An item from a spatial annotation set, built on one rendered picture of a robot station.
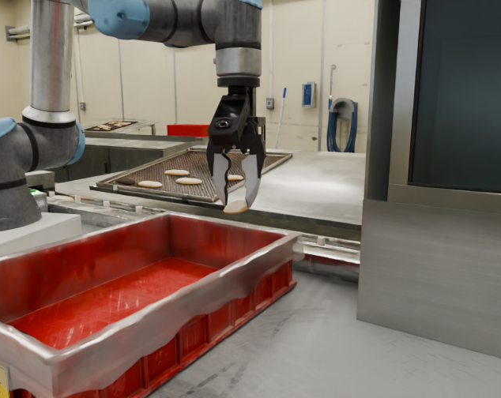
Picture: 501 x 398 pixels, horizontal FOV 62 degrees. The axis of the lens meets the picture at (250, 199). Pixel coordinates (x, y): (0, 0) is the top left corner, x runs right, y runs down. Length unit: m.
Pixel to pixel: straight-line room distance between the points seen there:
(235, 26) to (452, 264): 0.46
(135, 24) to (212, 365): 0.47
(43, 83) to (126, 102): 5.80
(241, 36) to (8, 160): 0.59
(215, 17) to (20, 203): 0.60
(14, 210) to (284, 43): 4.43
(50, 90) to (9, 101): 7.98
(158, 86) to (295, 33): 2.24
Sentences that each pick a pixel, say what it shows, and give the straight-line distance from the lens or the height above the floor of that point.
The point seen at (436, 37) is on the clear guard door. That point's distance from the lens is 0.60.
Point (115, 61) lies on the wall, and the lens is 7.02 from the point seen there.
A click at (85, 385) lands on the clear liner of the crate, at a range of 0.44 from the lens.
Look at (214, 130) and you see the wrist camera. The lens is 0.61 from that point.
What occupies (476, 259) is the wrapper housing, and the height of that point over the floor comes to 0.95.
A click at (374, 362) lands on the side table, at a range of 0.59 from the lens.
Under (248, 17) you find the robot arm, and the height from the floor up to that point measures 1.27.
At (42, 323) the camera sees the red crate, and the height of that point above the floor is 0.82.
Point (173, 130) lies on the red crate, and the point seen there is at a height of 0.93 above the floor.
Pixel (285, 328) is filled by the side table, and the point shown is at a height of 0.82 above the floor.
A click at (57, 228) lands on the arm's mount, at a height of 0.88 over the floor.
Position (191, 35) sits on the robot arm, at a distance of 0.74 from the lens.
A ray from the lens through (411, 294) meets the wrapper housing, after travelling 0.64.
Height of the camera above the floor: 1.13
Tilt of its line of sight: 12 degrees down
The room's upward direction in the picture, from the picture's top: straight up
